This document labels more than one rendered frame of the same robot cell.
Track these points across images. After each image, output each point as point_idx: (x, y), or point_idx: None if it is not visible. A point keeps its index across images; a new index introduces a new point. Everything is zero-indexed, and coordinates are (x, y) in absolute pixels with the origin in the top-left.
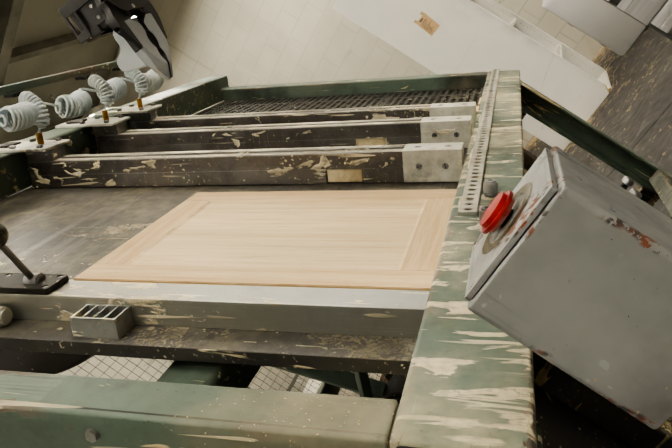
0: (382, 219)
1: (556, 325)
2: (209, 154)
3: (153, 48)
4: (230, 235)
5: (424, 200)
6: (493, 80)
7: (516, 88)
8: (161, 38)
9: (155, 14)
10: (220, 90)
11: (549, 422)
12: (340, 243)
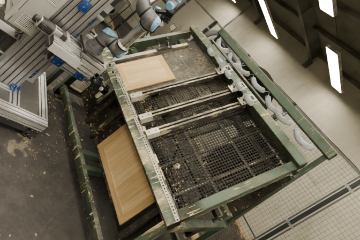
0: (133, 77)
1: None
2: (182, 81)
3: (144, 34)
4: (152, 68)
5: (130, 85)
6: (163, 186)
7: (147, 172)
8: (145, 34)
9: (147, 32)
10: (290, 159)
11: (109, 97)
12: (134, 70)
